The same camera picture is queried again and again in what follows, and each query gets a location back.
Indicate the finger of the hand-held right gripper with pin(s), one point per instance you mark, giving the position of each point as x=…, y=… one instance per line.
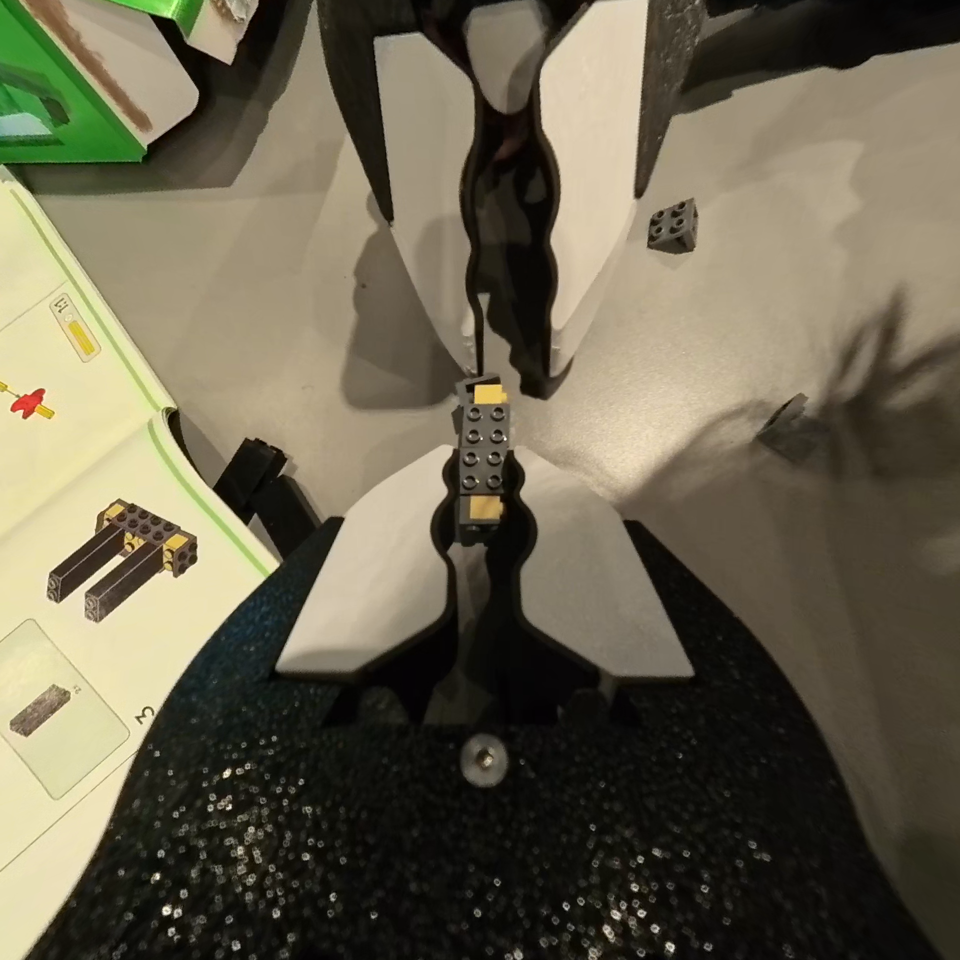
x=427, y=172
x=592, y=165

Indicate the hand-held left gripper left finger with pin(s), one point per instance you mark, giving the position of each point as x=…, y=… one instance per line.
x=375, y=585

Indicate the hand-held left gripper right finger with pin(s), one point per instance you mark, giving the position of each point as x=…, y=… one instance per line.
x=592, y=592

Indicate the grey and yellow brick assembly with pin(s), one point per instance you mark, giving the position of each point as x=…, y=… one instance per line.
x=484, y=442

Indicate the person's right forearm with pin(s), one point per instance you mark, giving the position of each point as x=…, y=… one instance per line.
x=825, y=19

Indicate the dark grey square brick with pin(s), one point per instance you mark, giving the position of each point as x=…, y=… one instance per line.
x=675, y=223

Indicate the black long bricks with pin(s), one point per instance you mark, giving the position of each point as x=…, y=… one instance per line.
x=262, y=487

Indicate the dark grey slope brick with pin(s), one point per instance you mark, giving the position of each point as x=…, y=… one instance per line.
x=795, y=431

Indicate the pale green instruction booklet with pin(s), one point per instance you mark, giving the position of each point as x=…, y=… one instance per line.
x=97, y=450

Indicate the green toy box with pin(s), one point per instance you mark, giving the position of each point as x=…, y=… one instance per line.
x=67, y=82

